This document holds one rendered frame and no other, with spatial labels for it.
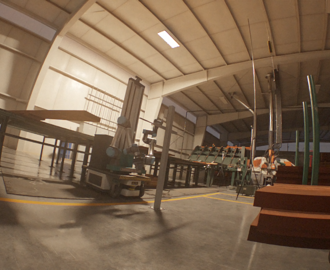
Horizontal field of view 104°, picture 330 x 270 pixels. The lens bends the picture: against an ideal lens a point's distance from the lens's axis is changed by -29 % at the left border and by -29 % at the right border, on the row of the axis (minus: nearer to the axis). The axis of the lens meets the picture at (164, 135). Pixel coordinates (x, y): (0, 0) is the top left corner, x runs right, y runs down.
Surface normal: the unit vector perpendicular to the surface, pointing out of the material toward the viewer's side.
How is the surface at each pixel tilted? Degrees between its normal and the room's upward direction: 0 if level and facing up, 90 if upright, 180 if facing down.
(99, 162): 90
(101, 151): 90
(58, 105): 92
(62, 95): 89
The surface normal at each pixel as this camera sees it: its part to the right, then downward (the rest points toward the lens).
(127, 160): 0.81, 0.02
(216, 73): -0.58, -0.23
